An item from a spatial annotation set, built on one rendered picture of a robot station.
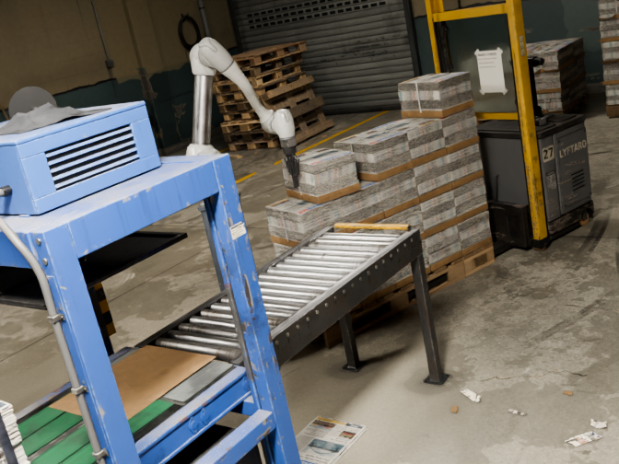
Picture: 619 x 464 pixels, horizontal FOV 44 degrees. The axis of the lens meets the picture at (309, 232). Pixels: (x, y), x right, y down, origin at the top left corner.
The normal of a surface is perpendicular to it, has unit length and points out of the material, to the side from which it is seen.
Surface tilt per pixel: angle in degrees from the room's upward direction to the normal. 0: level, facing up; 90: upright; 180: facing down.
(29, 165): 90
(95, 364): 90
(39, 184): 90
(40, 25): 90
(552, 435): 0
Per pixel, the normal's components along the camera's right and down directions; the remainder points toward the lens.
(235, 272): -0.58, 0.35
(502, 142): -0.79, 0.33
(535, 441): -0.19, -0.94
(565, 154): 0.58, 0.13
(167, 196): 0.79, 0.02
